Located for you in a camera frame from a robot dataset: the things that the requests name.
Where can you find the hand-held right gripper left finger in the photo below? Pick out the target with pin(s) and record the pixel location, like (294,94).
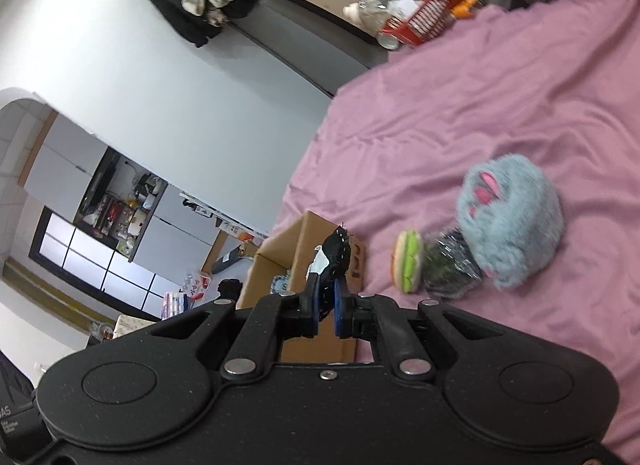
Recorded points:
(314,305)

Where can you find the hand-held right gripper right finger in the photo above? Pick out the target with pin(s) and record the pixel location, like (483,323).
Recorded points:
(341,307)

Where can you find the cardboard box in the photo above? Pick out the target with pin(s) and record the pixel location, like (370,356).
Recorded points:
(310,275)

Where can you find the black and white plush toy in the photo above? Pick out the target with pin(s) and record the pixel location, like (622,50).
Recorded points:
(334,255)

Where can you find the plush hamburger toy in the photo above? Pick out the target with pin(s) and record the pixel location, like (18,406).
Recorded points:
(408,261)

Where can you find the shiny crinkled plastic bag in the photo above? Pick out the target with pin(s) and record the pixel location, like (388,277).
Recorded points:
(449,265)

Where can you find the grey fluffy plush toy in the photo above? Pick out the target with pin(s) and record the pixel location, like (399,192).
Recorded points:
(509,222)

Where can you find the kitchen shelf with utensils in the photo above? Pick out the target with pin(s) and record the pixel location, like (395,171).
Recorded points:
(122,210)

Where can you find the pink bed sheet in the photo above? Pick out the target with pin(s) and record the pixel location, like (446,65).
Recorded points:
(500,120)

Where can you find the clear plastic bag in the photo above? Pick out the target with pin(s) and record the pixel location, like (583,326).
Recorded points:
(385,7)

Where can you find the red plastic basket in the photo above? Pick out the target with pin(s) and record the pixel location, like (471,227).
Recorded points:
(425,10)

